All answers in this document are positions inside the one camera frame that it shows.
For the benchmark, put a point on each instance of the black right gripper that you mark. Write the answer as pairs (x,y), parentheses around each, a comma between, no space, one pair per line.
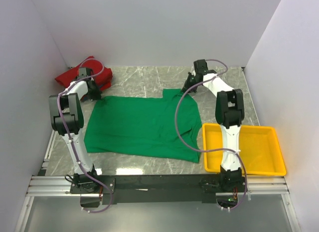
(186,88)

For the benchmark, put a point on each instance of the green t shirt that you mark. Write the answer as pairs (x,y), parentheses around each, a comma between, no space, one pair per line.
(165,127)

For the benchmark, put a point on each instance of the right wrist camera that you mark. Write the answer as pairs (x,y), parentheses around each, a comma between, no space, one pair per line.
(201,67)

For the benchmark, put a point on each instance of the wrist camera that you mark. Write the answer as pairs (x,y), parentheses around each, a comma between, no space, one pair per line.
(201,67)
(84,72)

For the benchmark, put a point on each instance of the yellow plastic tray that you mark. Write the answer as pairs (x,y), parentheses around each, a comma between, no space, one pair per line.
(259,150)

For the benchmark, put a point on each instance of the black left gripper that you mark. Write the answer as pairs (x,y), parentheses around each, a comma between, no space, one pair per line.
(97,96)

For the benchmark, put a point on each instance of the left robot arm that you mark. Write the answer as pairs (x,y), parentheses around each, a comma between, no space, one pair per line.
(67,119)

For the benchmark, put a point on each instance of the red folded t shirt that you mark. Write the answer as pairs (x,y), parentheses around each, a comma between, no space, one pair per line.
(103,80)

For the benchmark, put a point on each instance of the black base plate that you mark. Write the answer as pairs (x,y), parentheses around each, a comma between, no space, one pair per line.
(129,196)

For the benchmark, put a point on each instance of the aluminium frame rail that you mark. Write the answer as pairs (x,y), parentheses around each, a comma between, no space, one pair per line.
(58,186)

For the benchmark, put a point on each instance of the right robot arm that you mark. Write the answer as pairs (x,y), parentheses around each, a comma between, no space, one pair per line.
(229,114)

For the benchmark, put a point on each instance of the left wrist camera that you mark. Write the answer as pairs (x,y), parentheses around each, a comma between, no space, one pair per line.
(84,72)

